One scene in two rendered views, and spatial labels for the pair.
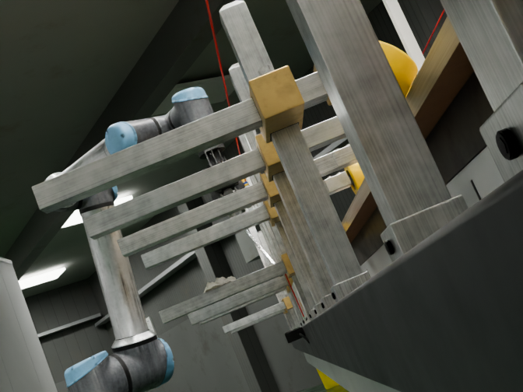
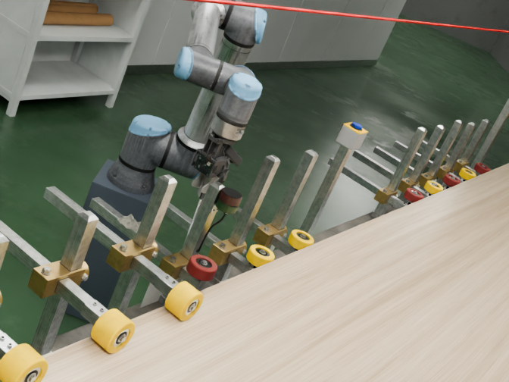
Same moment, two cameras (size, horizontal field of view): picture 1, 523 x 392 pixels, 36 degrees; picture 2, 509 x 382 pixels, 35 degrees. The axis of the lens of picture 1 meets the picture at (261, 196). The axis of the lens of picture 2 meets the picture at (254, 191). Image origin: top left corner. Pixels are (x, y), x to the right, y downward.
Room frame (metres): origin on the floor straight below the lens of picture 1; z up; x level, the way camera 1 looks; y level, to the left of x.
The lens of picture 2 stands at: (0.26, -1.03, 1.95)
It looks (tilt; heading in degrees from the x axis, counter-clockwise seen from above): 22 degrees down; 28
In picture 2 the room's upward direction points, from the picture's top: 24 degrees clockwise
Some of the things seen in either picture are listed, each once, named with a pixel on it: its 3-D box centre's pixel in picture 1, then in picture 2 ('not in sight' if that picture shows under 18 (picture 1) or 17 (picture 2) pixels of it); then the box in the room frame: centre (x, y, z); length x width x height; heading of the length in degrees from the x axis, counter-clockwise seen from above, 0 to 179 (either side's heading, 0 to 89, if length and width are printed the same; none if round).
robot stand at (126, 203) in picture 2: not in sight; (106, 243); (2.56, 0.72, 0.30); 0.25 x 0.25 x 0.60; 34
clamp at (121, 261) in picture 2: (278, 208); (133, 253); (1.70, -0.02, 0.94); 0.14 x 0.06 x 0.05; 3
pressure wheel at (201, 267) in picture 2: not in sight; (197, 278); (1.94, -0.08, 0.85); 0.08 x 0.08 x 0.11
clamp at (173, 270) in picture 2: (295, 263); (181, 264); (1.95, -0.01, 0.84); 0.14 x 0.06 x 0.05; 3
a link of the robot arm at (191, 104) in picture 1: (194, 112); (239, 98); (2.04, 0.08, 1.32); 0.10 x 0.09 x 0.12; 39
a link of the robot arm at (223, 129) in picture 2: not in sight; (228, 127); (2.04, 0.07, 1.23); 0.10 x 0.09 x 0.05; 93
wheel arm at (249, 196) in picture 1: (250, 194); (39, 264); (1.43, 0.02, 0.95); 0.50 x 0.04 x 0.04; 93
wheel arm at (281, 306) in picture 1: (272, 310); (369, 186); (3.43, 0.15, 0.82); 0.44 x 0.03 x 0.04; 93
